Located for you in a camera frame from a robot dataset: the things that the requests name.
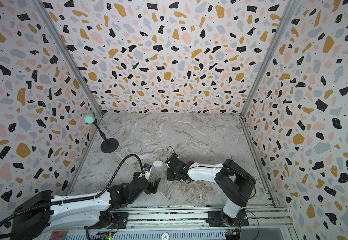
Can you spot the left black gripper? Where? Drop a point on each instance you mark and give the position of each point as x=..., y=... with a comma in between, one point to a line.
x=152, y=189

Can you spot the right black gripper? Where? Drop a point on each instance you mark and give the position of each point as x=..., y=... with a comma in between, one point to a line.
x=174, y=167

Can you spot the white earbud charging case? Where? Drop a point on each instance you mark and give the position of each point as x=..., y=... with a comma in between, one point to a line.
x=158, y=164

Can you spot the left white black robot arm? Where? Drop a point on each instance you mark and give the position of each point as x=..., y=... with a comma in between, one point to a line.
x=88, y=212

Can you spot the poker chip 500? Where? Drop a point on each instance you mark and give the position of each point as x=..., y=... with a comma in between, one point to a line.
x=165, y=236

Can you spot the mint green microphone on stand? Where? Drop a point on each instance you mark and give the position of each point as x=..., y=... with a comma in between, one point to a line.
x=108, y=145

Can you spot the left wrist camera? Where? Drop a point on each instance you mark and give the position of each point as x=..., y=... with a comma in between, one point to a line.
x=147, y=169

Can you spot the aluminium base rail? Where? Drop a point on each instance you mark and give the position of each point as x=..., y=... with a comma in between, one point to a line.
x=192, y=223

